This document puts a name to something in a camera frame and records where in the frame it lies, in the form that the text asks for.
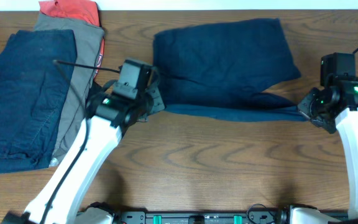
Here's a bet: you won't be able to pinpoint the navy blue shorts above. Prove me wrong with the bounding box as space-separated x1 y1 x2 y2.
153 19 303 122

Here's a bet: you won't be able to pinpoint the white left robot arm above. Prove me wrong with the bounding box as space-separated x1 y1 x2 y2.
2 58 165 223

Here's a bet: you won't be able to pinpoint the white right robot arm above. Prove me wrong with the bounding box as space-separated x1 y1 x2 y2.
297 53 358 223

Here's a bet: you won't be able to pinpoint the grey folded garment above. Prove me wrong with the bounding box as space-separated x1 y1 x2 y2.
34 14 104 167

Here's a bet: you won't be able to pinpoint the red folded garment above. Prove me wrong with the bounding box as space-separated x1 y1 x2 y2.
38 0 106 78

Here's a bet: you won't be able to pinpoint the navy folded shorts on pile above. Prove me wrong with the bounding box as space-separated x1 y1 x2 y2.
0 29 77 174

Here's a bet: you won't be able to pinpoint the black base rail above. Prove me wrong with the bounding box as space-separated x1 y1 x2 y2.
76 203 351 224

